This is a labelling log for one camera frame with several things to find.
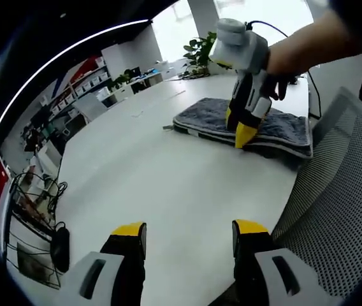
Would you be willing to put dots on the white office chair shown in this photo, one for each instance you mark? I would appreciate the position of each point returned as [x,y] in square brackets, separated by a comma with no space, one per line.
[90,106]

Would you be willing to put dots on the small green desk plants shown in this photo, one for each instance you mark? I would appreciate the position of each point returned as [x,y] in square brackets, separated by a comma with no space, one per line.
[120,79]

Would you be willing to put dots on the grey mesh office chair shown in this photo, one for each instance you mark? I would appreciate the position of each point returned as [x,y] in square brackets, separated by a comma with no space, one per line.
[334,191]

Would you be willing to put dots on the black oval object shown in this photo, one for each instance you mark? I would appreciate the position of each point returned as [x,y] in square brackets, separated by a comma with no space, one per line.
[60,247]

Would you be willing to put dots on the person's right hand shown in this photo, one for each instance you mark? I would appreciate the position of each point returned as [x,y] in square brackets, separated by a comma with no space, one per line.
[276,83]

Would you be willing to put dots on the shelf with white boxes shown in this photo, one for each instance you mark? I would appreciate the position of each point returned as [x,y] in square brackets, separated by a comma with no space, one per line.
[79,86]

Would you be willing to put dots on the ceiling light strip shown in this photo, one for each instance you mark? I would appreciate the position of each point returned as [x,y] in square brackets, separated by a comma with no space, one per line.
[56,59]

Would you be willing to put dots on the large green potted plant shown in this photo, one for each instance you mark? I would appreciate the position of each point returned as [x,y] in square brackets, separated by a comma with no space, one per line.
[200,52]

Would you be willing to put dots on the grey towel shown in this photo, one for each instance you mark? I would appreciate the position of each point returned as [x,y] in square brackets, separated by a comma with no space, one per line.
[206,114]

